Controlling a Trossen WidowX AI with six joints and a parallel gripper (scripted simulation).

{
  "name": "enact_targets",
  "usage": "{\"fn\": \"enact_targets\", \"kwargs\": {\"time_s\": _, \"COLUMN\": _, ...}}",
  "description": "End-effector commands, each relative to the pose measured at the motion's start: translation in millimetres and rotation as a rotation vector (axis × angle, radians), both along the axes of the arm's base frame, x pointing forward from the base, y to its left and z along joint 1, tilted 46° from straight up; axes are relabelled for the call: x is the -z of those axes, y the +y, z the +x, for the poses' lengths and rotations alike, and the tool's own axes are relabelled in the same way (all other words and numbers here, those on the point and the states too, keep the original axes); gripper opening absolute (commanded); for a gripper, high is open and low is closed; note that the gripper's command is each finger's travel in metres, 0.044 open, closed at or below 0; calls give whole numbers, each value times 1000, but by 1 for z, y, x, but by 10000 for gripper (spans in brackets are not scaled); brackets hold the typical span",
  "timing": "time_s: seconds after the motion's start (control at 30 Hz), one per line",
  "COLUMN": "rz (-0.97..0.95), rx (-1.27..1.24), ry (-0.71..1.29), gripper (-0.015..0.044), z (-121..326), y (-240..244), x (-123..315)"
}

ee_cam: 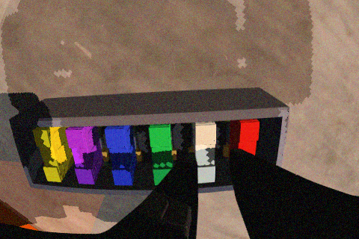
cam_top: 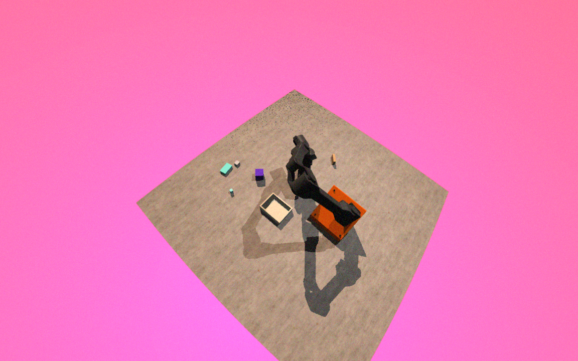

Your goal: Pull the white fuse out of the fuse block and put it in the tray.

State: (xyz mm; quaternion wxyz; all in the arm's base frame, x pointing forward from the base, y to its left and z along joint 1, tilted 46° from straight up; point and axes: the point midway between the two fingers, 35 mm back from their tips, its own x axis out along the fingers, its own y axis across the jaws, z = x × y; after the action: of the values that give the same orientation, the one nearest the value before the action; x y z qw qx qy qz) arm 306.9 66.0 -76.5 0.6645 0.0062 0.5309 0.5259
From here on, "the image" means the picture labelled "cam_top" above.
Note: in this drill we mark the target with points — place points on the mint green rectangular block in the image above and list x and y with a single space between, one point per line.
226 168

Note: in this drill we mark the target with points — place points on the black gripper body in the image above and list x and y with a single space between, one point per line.
303 169

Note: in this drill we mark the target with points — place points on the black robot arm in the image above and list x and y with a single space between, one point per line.
306 186

